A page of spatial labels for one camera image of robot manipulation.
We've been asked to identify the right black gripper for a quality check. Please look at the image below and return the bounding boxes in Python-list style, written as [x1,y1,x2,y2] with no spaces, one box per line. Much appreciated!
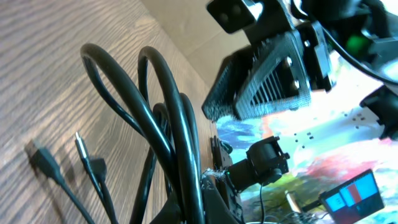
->
[234,0,335,120]

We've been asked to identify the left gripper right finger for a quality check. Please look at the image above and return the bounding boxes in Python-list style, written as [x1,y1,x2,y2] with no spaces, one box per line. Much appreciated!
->
[201,169,238,224]

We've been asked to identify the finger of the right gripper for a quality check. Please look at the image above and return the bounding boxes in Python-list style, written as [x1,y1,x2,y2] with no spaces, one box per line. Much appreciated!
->
[201,54,248,121]

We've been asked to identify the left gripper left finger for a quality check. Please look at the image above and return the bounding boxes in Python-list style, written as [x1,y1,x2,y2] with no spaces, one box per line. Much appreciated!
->
[150,192,183,224]

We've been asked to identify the black usb cable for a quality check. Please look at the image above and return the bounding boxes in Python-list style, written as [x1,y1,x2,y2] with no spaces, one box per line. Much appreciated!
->
[24,42,206,224]

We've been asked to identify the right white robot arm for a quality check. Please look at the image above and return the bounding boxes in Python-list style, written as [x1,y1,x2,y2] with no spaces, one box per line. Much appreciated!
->
[202,0,397,140]

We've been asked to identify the background monitor screen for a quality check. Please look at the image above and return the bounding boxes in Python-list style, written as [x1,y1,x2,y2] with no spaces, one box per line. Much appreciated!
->
[319,169,384,224]

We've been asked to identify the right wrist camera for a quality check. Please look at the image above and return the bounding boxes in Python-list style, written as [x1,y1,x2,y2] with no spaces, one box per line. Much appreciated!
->
[206,0,264,34]

